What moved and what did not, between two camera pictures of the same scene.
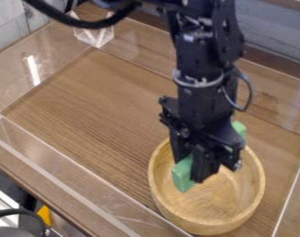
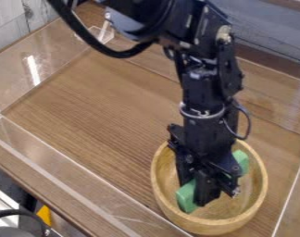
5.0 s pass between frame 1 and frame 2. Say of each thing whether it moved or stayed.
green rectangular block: moved
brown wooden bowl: stayed
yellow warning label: stayed
